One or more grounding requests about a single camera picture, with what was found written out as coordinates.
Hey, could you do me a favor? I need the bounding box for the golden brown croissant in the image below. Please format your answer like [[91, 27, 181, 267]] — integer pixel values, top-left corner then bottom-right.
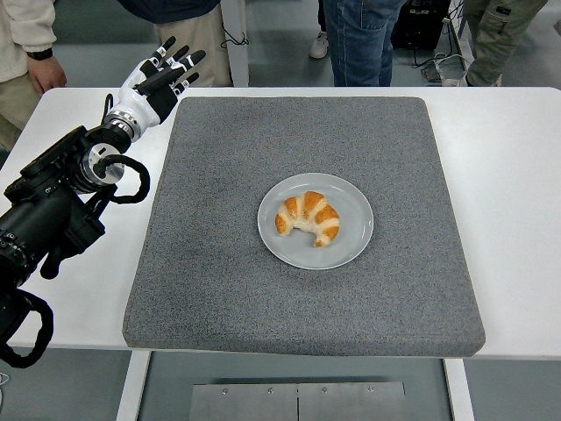
[[274, 190, 341, 248]]

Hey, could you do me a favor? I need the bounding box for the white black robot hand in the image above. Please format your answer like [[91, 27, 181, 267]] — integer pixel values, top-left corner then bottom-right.
[[117, 35, 207, 132]]

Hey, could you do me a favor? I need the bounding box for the grey speckled mat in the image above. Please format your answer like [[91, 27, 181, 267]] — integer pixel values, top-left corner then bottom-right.
[[121, 96, 487, 357]]

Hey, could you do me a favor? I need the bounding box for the pale grey round plate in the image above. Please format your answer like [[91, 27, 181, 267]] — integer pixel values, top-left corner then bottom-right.
[[257, 172, 375, 270]]

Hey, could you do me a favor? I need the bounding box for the black computer box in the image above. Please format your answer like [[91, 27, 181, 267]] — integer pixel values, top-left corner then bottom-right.
[[392, 0, 452, 50]]

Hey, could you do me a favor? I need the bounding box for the white desk frame leg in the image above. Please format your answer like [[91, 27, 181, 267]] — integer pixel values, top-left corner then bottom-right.
[[449, 0, 477, 58]]

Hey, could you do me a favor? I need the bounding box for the black hanging cable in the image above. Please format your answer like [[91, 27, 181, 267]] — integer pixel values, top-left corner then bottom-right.
[[221, 21, 250, 47]]

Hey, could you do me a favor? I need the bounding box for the white table leg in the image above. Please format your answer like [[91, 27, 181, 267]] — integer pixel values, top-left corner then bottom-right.
[[442, 358, 475, 421], [114, 350, 153, 421]]

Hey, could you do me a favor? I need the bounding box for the grey metal plate with screws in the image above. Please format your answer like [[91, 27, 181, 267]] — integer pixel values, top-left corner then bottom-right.
[[188, 381, 408, 421]]

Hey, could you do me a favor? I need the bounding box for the person's hand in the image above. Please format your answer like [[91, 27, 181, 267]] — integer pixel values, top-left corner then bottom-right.
[[26, 56, 67, 97]]

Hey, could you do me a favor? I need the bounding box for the person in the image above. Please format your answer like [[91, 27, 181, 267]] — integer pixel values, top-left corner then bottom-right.
[[116, 0, 233, 88], [322, 0, 408, 88], [309, 0, 330, 60], [0, 0, 67, 153], [441, 0, 550, 88]]

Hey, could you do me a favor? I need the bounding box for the grey floor adapter box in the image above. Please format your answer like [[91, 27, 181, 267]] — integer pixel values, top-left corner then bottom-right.
[[421, 61, 444, 82]]

